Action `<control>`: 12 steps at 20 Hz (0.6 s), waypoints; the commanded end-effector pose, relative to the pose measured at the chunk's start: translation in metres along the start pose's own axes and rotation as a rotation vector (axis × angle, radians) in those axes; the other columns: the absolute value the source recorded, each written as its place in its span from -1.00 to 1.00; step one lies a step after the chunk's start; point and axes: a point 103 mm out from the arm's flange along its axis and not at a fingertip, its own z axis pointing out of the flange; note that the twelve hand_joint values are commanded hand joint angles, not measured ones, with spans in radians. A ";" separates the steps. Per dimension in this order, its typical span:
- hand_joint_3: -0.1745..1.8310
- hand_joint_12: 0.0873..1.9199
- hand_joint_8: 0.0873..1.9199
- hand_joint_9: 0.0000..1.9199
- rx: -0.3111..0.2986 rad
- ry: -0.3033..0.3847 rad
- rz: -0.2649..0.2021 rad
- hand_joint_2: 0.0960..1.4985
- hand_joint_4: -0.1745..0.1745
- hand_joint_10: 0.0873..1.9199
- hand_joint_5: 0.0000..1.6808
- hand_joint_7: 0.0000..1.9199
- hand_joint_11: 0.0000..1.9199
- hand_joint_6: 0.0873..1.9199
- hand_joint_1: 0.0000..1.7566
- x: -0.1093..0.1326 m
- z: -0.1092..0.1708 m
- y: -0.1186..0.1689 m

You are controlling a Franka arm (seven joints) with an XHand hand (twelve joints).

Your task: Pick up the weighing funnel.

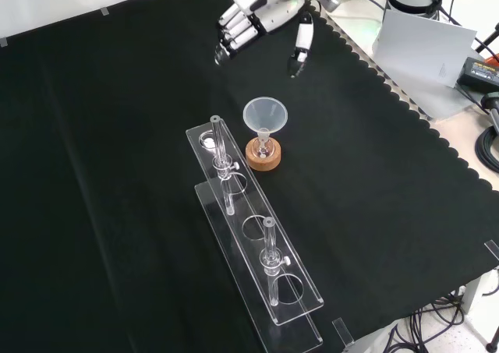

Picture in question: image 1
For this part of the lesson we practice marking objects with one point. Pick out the grey metal base plate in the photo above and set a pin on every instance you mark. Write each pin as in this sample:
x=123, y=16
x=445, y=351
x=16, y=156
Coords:
x=432, y=101

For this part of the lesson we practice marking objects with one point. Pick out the black power adapter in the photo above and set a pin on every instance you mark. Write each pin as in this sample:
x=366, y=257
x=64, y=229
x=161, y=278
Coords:
x=479, y=72

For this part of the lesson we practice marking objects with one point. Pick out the black cloth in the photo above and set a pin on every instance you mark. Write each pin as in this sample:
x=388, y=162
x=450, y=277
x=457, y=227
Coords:
x=117, y=174

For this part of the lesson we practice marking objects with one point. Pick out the translucent plastic funnel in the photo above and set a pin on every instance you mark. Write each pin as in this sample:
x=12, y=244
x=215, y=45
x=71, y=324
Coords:
x=265, y=113

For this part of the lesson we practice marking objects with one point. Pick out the pale board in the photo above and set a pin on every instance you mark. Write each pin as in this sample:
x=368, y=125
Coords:
x=425, y=45

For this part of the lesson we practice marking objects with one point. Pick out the clear acrylic funnel stand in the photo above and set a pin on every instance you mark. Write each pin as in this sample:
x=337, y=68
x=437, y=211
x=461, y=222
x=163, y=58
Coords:
x=253, y=248

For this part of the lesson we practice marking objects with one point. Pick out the clear acrylic clip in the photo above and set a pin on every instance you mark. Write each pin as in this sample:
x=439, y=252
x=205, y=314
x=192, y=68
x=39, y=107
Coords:
x=492, y=249

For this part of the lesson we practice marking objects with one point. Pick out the small round-bottom glass flask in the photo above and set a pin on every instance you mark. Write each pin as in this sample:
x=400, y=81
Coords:
x=263, y=150

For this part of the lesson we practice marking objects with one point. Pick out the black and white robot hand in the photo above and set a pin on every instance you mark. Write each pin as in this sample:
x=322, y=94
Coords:
x=269, y=6

